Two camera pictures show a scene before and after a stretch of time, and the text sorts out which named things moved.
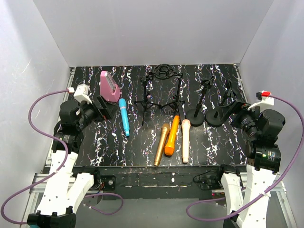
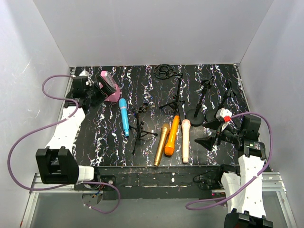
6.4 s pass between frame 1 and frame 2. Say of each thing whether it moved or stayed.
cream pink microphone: stayed
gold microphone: stayed
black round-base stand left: stayed
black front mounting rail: stayed
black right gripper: moved
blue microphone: stayed
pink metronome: stayed
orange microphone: stayed
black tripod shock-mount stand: stayed
